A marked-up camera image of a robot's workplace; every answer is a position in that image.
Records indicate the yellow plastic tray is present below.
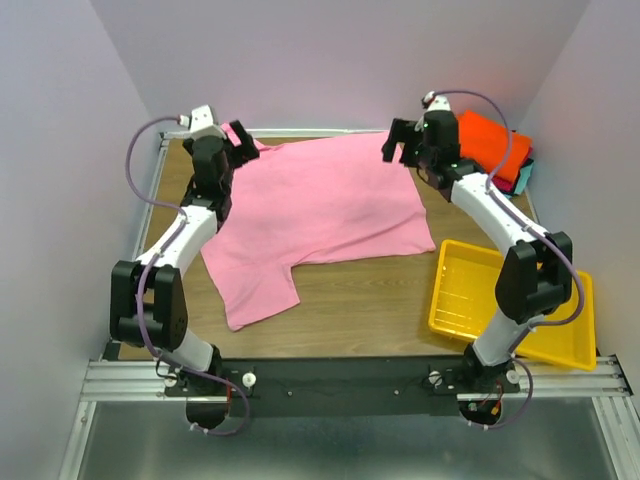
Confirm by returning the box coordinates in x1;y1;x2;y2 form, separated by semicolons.
427;239;597;371

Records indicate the orange folded t shirt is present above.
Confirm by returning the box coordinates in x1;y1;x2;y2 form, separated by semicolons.
457;110;533;173

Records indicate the pink t shirt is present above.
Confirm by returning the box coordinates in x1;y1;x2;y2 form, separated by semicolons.
201;132;435;331

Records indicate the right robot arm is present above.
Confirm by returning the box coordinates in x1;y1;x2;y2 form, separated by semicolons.
381;109;576;392

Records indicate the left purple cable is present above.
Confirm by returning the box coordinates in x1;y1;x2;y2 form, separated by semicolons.
126;114;251;437

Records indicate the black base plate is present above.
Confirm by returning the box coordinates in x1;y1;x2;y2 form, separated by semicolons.
164;355;520;428

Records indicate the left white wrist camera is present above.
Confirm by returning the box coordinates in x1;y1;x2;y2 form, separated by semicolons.
178;105;227;140

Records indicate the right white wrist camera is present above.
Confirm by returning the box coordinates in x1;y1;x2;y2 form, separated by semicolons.
421;91;451;112

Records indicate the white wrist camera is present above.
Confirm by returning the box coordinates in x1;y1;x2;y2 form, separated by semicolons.
178;105;227;140
421;91;451;112

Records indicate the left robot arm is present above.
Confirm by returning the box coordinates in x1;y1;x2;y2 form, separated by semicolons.
109;114;259;395

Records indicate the teal folded t shirt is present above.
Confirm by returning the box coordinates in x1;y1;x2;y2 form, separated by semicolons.
505;158;535;198

